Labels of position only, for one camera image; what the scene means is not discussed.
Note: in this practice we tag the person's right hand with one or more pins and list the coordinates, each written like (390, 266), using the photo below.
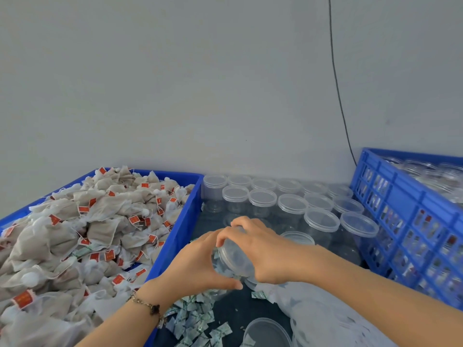
(282, 256)

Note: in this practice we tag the person's left hand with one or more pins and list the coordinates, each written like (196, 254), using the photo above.
(192, 271)

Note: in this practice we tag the pile of green desiccant packets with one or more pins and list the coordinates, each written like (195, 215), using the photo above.
(192, 314)

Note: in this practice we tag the clear jar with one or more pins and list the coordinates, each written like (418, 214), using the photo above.
(235, 258)

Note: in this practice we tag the group of lidded jars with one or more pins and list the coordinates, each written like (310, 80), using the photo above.
(318, 217)

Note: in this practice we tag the pile of white label papers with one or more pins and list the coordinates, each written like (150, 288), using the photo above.
(318, 321)

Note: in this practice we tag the pile of tea bags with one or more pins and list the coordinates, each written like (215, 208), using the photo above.
(65, 242)

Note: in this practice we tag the blue slatted crate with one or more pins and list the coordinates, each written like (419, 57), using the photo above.
(405, 213)

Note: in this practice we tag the person's right forearm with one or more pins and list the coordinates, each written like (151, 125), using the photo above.
(383, 300)

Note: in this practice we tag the blue plastic tray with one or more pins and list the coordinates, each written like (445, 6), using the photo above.
(177, 227)

